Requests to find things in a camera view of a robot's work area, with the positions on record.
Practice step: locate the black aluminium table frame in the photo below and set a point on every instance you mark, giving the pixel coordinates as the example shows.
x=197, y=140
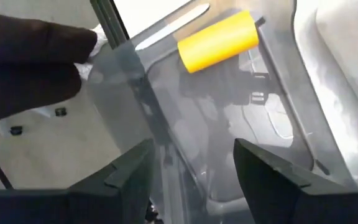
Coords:
x=109, y=21

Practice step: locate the white plastic bin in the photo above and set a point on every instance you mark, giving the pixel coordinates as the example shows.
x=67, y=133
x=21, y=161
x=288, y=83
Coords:
x=337, y=77

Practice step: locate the dark blurry object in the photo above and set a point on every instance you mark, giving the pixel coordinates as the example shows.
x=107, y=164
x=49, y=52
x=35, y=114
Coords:
x=26, y=62

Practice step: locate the yellow cylinder block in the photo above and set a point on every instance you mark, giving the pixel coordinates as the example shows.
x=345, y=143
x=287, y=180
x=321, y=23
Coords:
x=217, y=40

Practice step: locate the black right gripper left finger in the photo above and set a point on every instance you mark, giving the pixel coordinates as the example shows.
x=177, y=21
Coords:
x=73, y=205

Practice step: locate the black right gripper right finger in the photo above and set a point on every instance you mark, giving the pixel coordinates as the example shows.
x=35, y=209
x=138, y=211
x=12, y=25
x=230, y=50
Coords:
x=291, y=202

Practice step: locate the grey plastic bin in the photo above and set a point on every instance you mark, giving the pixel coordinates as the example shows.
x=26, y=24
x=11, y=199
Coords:
x=216, y=130

